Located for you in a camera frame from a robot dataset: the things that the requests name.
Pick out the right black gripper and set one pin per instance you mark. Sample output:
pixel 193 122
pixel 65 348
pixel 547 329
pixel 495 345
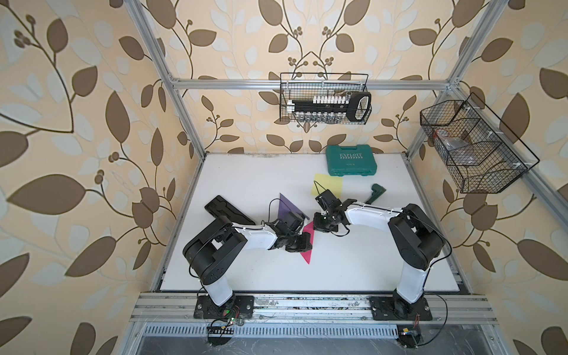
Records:
pixel 318 226

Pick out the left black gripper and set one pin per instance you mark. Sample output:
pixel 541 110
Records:
pixel 306 239

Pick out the pink square paper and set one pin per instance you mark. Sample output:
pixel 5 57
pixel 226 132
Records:
pixel 307 255

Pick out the purple square paper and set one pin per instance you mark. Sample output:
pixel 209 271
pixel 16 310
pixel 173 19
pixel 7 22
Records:
pixel 287 208

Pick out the yellow square paper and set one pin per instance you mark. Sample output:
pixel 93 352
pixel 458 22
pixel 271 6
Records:
pixel 323 182

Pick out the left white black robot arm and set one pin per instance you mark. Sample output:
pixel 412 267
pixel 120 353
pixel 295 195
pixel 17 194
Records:
pixel 215 248

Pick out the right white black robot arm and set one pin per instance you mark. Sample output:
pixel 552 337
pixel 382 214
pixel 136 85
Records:
pixel 418 242

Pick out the green black pipe wrench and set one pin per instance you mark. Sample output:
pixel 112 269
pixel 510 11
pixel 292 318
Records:
pixel 376 192

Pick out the green tool case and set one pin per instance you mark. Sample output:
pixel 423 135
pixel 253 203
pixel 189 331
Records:
pixel 350 160

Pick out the black flat tray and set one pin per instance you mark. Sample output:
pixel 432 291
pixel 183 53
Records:
pixel 219 206

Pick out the black socket holder tool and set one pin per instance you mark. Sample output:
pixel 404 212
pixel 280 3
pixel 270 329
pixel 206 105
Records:
pixel 349 108

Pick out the plastic bag in basket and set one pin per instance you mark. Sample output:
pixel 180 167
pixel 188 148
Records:
pixel 456 151

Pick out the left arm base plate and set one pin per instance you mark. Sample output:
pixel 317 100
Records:
pixel 238 307

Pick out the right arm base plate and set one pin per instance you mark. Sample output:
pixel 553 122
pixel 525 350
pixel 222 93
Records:
pixel 395 308

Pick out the black wire basket back wall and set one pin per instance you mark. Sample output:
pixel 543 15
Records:
pixel 306 85

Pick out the black wire basket wall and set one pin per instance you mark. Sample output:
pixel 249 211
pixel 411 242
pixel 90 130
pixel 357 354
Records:
pixel 306 85
pixel 502 155

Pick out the aluminium front rail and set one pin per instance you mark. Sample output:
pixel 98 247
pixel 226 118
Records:
pixel 450 309

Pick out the black wire basket right wall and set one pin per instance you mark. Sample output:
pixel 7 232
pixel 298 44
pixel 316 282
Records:
pixel 502 155

